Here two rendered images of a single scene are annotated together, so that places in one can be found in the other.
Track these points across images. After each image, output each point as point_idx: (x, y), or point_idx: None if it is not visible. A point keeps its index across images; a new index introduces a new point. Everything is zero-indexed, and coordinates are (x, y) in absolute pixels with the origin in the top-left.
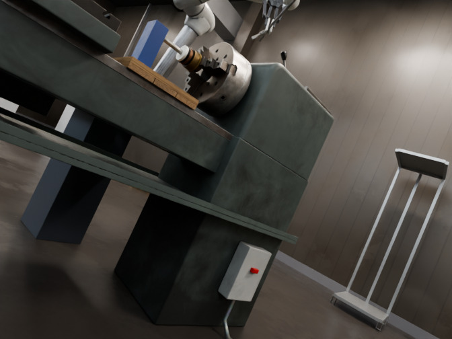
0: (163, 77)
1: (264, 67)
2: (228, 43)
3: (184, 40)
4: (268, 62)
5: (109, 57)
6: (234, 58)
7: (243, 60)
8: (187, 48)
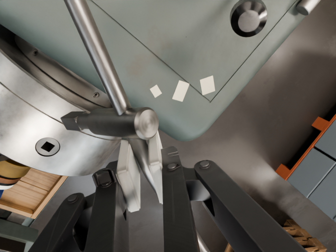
0: (56, 190)
1: (160, 130)
2: (54, 173)
3: None
4: (169, 126)
5: (23, 221)
6: (99, 169)
7: (110, 148)
8: (10, 187)
